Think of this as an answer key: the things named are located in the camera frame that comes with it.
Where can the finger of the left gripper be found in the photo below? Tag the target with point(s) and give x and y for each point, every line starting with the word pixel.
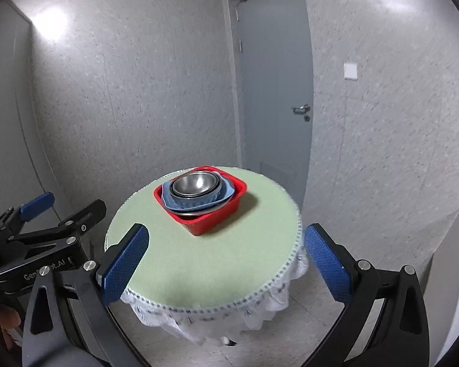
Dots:
pixel 77 224
pixel 13 219

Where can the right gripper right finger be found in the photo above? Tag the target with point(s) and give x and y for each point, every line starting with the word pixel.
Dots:
pixel 400 336

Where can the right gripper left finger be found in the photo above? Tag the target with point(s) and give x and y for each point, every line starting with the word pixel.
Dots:
pixel 51 334

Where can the red square plastic basin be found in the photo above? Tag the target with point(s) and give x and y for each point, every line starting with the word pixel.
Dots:
pixel 198 225

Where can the medium steel bowl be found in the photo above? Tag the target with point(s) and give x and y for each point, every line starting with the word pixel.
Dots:
pixel 197 198

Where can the blue square plastic plate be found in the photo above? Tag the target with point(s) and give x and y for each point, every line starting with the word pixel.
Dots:
pixel 226 191

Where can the small steel bowl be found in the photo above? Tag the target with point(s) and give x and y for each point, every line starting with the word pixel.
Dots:
pixel 196 183

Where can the large steel bowl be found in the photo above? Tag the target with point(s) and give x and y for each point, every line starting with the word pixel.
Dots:
pixel 198 212

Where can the person's left hand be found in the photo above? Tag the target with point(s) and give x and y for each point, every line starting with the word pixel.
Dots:
pixel 9 319

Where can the round table green white cloth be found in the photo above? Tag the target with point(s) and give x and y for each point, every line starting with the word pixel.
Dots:
pixel 231 279

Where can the grey door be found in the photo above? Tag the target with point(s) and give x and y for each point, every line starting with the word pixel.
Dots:
pixel 273 73

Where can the door handle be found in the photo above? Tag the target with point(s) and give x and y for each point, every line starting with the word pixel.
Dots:
pixel 303 110

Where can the white wall switch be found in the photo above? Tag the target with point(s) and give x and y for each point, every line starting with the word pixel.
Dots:
pixel 350 71

